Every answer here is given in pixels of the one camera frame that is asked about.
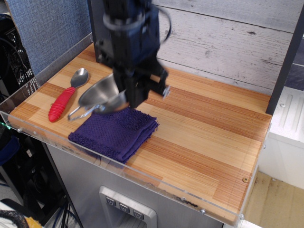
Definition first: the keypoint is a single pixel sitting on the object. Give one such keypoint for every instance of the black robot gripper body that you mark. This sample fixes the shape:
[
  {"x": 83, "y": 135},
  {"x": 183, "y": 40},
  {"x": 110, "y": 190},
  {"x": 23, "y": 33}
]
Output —
[{"x": 135, "y": 39}]

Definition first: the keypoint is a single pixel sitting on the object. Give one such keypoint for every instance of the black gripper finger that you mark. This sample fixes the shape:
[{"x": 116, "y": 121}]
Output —
[
  {"x": 159, "y": 84},
  {"x": 134, "y": 87}
]

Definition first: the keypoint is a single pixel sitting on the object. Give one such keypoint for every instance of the steel pot with wire handles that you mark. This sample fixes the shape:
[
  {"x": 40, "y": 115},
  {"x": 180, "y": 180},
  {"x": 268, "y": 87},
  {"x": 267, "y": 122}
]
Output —
[{"x": 103, "y": 97}]

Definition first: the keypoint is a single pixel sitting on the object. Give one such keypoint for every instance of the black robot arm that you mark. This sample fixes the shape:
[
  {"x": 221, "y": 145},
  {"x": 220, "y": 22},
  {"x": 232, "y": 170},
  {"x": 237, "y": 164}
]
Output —
[{"x": 132, "y": 49}]

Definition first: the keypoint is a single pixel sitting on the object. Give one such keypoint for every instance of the purple folded cloth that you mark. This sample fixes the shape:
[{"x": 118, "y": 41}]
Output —
[{"x": 118, "y": 135}]

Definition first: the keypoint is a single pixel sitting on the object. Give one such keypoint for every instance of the blue fabric partition panel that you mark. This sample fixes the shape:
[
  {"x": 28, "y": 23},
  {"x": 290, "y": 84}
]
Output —
[{"x": 52, "y": 32}]

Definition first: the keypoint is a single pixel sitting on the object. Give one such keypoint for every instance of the clear acrylic table guard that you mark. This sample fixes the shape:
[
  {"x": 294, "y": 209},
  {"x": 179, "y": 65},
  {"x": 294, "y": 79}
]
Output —
[{"x": 193, "y": 172}]

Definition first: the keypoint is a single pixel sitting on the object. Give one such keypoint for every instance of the stainless steel cabinet front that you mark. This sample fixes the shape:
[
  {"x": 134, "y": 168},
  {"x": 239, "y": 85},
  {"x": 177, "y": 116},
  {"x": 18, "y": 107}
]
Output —
[{"x": 83, "y": 175}]

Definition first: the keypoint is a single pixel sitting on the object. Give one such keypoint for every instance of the grey button control panel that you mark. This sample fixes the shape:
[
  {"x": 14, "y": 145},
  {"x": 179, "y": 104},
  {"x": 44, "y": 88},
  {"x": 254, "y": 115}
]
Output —
[{"x": 126, "y": 209}]

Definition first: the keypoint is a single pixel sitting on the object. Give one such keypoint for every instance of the black plastic crate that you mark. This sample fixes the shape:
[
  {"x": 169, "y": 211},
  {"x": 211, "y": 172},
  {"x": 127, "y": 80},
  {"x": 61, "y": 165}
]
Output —
[{"x": 15, "y": 69}]

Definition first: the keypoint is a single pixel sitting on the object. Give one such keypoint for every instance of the white cabinet at right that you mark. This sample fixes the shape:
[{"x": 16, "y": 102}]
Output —
[{"x": 282, "y": 156}]

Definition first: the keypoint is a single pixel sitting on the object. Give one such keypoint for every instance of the yellow object bottom left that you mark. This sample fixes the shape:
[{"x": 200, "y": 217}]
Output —
[{"x": 32, "y": 223}]

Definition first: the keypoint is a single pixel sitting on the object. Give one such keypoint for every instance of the dark grey left post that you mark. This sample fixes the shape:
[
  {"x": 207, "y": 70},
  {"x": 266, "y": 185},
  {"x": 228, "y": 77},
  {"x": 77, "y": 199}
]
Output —
[{"x": 101, "y": 35}]

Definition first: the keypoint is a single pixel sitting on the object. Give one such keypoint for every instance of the dark grey post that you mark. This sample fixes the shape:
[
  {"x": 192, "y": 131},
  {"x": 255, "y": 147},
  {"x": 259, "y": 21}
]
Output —
[
  {"x": 101, "y": 35},
  {"x": 287, "y": 63}
]

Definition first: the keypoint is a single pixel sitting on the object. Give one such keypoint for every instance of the spoon with red handle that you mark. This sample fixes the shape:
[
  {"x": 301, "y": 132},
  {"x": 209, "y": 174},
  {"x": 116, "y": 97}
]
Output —
[{"x": 79, "y": 78}]

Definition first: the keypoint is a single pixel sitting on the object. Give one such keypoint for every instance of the dark grey right post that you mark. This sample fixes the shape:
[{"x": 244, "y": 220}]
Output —
[{"x": 287, "y": 63}]

